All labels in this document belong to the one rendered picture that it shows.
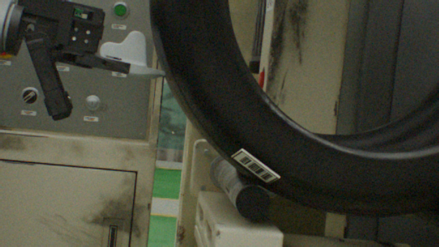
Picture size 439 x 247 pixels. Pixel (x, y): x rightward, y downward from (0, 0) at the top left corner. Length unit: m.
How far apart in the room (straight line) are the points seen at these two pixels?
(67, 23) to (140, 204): 0.76
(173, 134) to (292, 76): 9.01
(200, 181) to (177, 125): 9.02
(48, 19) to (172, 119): 9.31
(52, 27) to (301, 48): 0.49
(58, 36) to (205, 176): 0.43
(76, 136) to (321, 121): 0.60
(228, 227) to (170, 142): 9.37
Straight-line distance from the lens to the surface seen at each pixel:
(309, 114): 1.53
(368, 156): 1.13
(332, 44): 1.54
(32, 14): 1.22
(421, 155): 1.15
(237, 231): 1.16
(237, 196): 1.16
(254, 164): 1.12
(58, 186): 1.88
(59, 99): 1.21
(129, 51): 1.20
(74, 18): 1.19
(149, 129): 1.91
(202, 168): 1.49
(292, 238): 1.49
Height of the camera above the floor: 1.06
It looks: 3 degrees down
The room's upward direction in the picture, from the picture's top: 6 degrees clockwise
